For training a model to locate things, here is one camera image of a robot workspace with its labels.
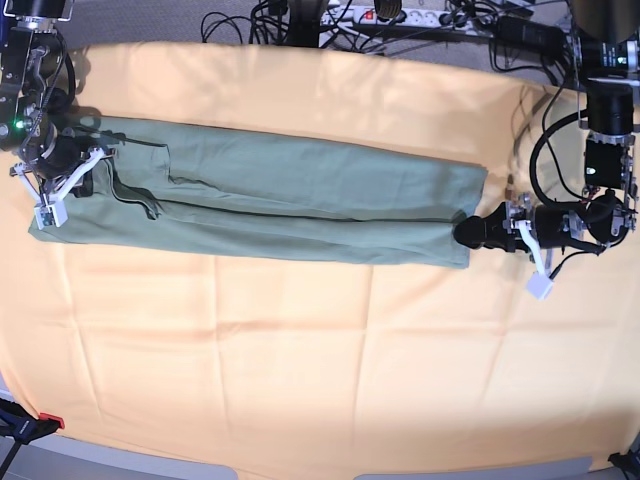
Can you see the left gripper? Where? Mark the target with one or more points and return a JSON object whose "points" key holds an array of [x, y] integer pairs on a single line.
{"points": [[553, 228]]}

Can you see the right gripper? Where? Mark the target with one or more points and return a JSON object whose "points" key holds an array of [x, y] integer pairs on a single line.
{"points": [[58, 155]]}

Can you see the green T-shirt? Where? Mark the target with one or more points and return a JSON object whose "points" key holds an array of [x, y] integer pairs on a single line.
{"points": [[217, 191]]}

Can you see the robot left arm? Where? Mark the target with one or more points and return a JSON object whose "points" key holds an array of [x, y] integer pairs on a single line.
{"points": [[599, 56]]}

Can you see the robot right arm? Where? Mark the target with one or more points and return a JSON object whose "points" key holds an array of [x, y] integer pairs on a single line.
{"points": [[38, 87]]}

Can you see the black power adapter brick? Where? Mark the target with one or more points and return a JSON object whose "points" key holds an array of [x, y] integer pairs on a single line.
{"points": [[530, 36]]}

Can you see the yellow table cloth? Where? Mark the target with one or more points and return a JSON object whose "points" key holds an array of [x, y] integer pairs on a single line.
{"points": [[285, 370]]}

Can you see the blue red clamp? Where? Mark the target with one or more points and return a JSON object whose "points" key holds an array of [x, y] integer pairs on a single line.
{"points": [[18, 424]]}

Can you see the white power strip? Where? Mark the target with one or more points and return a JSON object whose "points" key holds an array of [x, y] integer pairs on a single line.
{"points": [[364, 19]]}

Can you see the black clamp right corner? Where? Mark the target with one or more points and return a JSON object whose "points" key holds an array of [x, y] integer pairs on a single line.
{"points": [[628, 463]]}

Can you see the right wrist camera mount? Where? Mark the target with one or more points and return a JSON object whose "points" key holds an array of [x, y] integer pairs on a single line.
{"points": [[49, 195]]}

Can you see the black centre stand post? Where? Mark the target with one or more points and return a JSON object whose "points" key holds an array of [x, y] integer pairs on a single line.
{"points": [[304, 22]]}

